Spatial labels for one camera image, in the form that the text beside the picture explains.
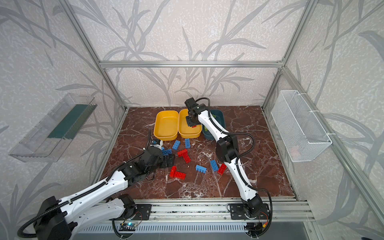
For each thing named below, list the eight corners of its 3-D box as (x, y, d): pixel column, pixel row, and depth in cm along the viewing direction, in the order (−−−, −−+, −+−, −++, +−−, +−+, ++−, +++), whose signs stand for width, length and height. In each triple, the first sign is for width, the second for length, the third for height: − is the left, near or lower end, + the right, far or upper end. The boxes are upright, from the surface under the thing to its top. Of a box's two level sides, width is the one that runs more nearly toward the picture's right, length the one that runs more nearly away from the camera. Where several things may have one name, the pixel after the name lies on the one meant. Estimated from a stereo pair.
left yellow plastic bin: (152, 141, 103) (150, 136, 98) (159, 115, 118) (157, 110, 113) (177, 141, 103) (176, 136, 98) (180, 115, 118) (179, 110, 113)
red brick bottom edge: (173, 177, 87) (172, 175, 85) (175, 172, 89) (174, 170, 87) (184, 180, 86) (184, 178, 84) (186, 174, 88) (186, 173, 86)
